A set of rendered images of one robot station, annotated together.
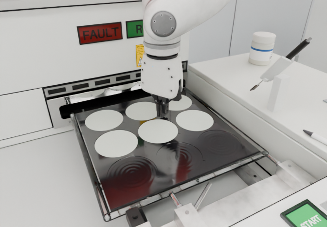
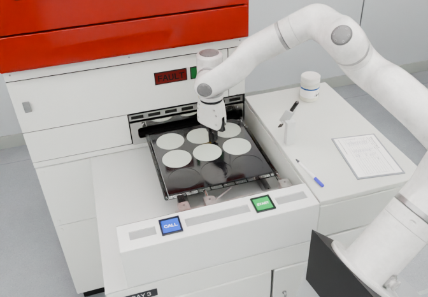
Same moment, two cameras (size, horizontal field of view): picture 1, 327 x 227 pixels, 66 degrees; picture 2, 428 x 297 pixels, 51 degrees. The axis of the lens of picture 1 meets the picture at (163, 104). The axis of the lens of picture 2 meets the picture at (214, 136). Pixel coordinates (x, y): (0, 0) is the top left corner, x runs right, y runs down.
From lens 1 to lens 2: 92 cm
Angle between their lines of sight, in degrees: 10
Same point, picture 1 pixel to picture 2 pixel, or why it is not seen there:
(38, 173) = (123, 175)
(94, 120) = (163, 141)
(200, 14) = (225, 86)
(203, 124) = (242, 150)
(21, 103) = (112, 125)
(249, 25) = (389, 9)
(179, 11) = (213, 84)
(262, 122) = (279, 152)
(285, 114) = (293, 147)
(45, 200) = (129, 191)
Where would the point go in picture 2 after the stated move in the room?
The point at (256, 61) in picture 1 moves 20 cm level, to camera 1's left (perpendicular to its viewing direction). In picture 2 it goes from (303, 97) to (249, 95)
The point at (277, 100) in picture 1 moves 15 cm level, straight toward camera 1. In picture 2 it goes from (287, 137) to (262, 160)
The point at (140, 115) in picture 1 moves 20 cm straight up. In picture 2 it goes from (197, 139) to (193, 90)
